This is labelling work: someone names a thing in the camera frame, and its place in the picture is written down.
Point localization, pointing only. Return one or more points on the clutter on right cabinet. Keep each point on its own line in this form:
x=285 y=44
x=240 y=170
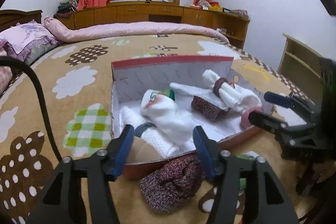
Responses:
x=215 y=7

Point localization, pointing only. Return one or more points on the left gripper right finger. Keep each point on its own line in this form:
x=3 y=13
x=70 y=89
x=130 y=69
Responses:
x=209 y=155

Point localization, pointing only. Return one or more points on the white towel with grey band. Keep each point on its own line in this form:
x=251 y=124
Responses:
x=149 y=133

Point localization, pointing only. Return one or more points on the wooden cabinet run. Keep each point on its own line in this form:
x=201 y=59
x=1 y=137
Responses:
x=235 y=27

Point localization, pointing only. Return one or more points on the clothes pile on cabinet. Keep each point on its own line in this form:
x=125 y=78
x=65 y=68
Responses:
x=65 y=8

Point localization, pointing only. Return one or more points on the wooden shelf unit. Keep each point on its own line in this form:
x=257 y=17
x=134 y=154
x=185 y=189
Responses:
x=300 y=65

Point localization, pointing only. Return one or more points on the tan plush ball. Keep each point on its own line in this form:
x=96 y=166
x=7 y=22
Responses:
x=142 y=152

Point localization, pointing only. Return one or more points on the white towel roll maroon band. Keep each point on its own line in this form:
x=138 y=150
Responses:
x=222 y=94

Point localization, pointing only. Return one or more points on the pink rolled quilt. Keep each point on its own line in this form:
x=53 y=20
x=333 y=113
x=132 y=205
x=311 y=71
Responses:
x=64 y=34

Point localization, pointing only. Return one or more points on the white sock red trim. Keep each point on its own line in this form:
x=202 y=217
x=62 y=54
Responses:
x=177 y=124

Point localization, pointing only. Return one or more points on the maroon knit item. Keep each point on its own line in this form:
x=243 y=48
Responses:
x=170 y=187
x=210 y=111

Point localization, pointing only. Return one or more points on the red cardboard shoe box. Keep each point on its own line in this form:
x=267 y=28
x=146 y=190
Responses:
x=132 y=78

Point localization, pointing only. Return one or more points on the purple pillow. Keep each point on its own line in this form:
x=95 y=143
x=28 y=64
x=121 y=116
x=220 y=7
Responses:
x=28 y=42

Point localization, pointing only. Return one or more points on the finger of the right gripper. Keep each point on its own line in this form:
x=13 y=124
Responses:
x=267 y=122
x=301 y=107

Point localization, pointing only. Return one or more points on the pink plush ball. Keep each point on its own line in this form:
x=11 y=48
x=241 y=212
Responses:
x=245 y=123

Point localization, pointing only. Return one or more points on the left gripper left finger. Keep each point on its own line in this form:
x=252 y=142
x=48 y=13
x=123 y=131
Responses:
x=117 y=152

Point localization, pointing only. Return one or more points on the wooden headboard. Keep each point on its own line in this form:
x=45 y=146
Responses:
x=11 y=17

